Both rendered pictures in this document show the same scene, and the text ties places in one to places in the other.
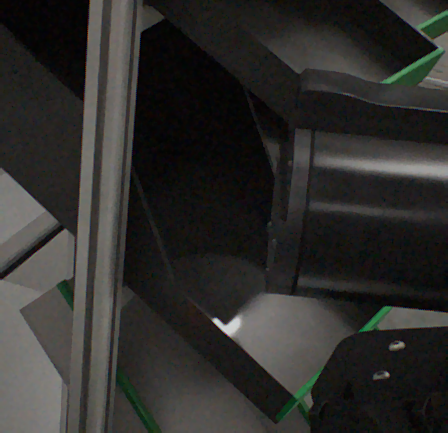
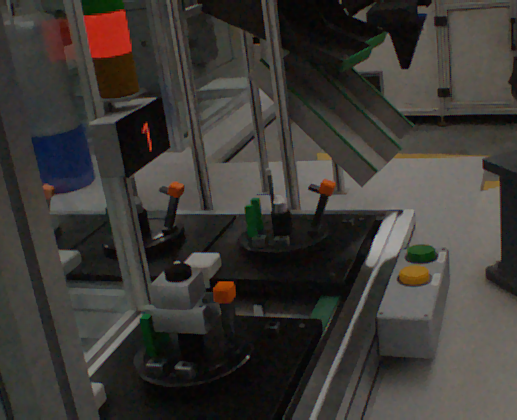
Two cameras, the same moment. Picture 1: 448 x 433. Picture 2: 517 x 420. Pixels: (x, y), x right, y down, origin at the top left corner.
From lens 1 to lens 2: 0.77 m
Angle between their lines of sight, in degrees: 6
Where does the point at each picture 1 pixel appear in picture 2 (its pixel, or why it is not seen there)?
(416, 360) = not seen: outside the picture
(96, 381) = (280, 79)
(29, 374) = (242, 182)
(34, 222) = (223, 147)
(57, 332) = (262, 78)
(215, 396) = (320, 106)
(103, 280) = (276, 41)
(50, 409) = (255, 188)
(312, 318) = (345, 54)
